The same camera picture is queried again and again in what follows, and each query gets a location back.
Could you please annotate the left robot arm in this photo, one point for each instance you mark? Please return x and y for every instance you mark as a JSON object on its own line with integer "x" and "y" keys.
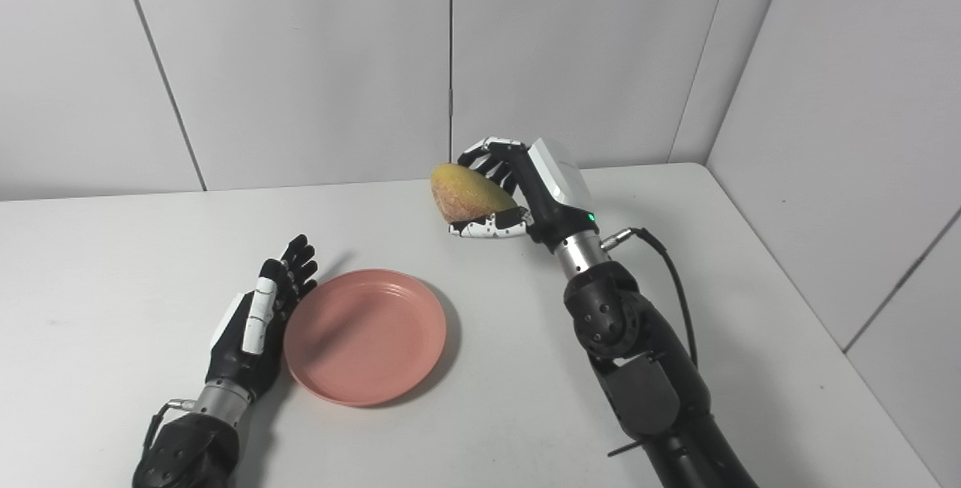
{"x": 199, "y": 435}

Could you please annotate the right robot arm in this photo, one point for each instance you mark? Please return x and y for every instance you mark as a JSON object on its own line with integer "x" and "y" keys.
{"x": 638, "y": 353}

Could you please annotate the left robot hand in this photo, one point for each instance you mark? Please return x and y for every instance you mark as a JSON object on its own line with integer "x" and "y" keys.
{"x": 251, "y": 338}

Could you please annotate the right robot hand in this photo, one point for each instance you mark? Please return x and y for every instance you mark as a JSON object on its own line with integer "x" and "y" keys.
{"x": 537, "y": 191}

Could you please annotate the pink plate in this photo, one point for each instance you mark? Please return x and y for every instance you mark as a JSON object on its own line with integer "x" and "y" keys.
{"x": 366, "y": 336}

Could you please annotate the yellow mango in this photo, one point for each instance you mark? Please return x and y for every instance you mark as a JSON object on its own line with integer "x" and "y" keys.
{"x": 469, "y": 194}

